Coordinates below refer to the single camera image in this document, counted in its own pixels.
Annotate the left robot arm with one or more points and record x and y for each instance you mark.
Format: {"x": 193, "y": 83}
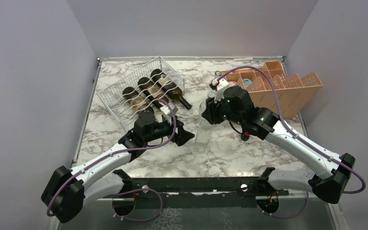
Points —
{"x": 68, "y": 190}

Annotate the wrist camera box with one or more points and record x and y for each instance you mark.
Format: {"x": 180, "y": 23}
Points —
{"x": 218, "y": 86}
{"x": 168, "y": 110}

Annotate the white wire wine rack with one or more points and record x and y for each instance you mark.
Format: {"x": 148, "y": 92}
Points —
{"x": 111, "y": 96}

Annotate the red black bottle stopper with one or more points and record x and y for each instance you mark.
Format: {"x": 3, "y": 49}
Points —
{"x": 245, "y": 136}

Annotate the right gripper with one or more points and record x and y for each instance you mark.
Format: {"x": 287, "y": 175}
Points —
{"x": 210, "y": 112}

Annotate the green bottle silver neck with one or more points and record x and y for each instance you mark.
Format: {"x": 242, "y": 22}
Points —
{"x": 152, "y": 92}

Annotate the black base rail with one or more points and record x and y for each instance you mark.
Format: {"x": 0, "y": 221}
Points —
{"x": 194, "y": 192}

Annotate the peach plastic crate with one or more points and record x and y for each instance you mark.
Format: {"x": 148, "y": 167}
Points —
{"x": 293, "y": 92}

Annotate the green bottle black neck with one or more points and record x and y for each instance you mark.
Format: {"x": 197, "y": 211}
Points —
{"x": 136, "y": 101}

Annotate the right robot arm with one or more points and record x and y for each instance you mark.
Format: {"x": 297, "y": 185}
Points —
{"x": 328, "y": 173}

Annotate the green wine bottle front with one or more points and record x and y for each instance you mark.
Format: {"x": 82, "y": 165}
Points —
{"x": 168, "y": 86}

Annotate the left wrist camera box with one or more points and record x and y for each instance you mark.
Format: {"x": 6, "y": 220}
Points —
{"x": 168, "y": 110}

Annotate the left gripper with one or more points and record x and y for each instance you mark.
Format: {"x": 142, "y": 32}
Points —
{"x": 182, "y": 135}

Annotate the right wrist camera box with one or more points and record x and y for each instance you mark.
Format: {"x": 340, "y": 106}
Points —
{"x": 218, "y": 86}

